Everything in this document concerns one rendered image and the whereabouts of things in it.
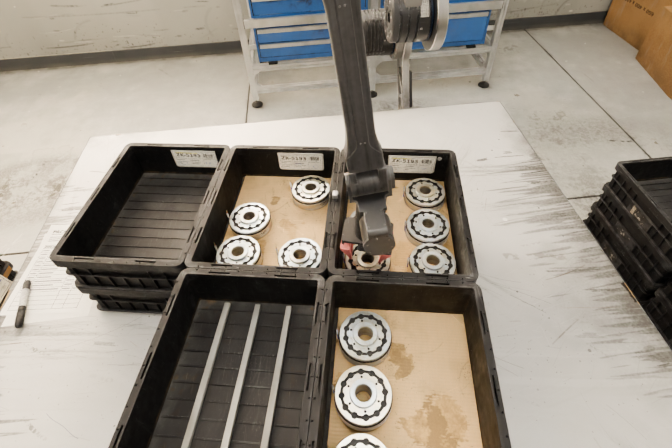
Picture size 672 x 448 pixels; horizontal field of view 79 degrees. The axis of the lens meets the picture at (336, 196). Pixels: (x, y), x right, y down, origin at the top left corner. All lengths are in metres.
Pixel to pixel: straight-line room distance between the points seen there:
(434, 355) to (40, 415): 0.84
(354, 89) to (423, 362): 0.53
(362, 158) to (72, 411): 0.82
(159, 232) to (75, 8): 3.03
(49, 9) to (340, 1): 3.61
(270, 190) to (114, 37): 3.02
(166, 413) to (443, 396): 0.50
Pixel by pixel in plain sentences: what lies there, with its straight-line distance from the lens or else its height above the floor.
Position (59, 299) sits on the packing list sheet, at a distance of 1.31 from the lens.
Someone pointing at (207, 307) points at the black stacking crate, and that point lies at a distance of 0.96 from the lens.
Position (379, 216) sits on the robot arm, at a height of 1.08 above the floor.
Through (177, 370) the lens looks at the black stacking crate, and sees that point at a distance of 0.91.
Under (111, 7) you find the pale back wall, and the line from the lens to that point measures 3.89.
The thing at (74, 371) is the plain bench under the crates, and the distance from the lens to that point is 1.17.
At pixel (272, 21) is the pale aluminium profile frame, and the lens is 2.72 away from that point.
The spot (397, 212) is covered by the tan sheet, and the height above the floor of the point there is 0.83.
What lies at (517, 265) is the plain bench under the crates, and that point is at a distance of 1.19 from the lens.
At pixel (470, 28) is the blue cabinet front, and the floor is 0.44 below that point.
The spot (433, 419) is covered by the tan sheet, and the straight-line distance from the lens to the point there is 0.83.
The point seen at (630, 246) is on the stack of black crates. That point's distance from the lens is 1.83.
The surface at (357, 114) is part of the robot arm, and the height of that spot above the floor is 1.26.
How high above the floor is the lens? 1.62
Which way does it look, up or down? 46 degrees down
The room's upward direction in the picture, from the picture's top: 3 degrees counter-clockwise
